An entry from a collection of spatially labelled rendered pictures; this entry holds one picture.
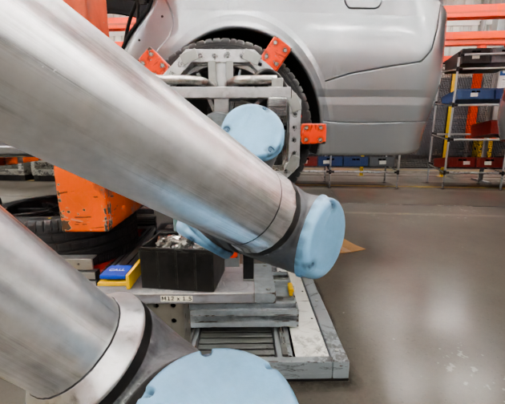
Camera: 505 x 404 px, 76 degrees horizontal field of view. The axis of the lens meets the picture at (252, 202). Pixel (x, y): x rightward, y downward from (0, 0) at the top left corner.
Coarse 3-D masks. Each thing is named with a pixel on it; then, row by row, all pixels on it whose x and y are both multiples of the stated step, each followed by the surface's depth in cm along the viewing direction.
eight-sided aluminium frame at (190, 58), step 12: (180, 60) 107; (192, 60) 107; (204, 60) 107; (216, 60) 107; (228, 60) 107; (240, 60) 107; (252, 60) 107; (168, 72) 108; (180, 72) 108; (288, 108) 114; (300, 108) 110; (288, 120) 116; (300, 120) 112; (288, 132) 116; (300, 132) 112; (288, 144) 114; (288, 156) 115; (288, 168) 115
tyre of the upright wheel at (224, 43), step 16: (192, 48) 114; (208, 48) 114; (224, 48) 114; (240, 48) 114; (256, 48) 114; (288, 80) 117; (304, 96) 118; (304, 112) 119; (304, 144) 122; (304, 160) 123
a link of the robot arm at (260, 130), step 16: (240, 112) 46; (256, 112) 46; (272, 112) 46; (224, 128) 45; (240, 128) 45; (256, 128) 45; (272, 128) 46; (256, 144) 44; (272, 144) 45; (272, 160) 48
